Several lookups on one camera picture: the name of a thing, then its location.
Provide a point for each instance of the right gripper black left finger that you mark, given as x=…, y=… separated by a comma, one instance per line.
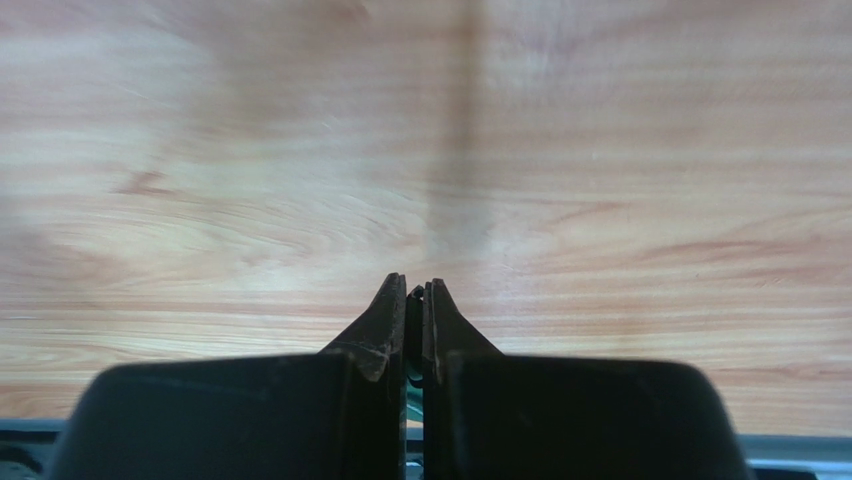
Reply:
x=334, y=414

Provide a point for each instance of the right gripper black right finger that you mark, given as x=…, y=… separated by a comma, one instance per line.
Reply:
x=490, y=415

